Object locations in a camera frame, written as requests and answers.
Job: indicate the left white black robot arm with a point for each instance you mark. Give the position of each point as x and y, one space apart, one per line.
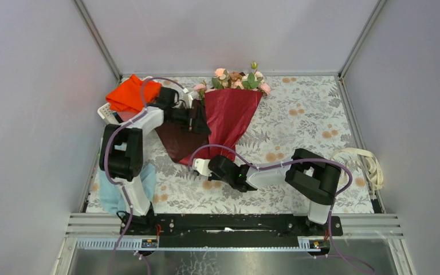
122 156

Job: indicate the orange folded cloth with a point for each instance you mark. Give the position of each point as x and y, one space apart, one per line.
127 96

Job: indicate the floral patterned tablecloth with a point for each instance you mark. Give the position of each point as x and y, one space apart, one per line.
301 112

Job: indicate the pink fake flower bunch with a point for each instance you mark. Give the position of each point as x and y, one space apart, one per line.
264 88

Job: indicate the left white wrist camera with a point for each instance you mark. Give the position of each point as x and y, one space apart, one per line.
188 97

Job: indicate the dark red wrapping paper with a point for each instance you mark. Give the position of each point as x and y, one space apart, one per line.
229 113

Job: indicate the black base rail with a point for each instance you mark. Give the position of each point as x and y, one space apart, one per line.
228 230

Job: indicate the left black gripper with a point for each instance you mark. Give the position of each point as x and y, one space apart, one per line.
199 125

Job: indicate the white plastic basket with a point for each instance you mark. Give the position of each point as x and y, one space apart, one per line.
108 115

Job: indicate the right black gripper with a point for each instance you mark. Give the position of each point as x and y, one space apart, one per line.
212 177

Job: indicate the cream ribbon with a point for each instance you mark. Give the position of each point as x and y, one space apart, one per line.
367 162

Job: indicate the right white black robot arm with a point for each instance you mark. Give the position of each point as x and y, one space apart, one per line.
313 176

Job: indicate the dried brown fake flower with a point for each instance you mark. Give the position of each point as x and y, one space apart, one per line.
235 79

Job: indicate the light blue cloth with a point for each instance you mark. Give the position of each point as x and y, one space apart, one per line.
110 196

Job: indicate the peach fake flower stem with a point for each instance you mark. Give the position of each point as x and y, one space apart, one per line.
221 79

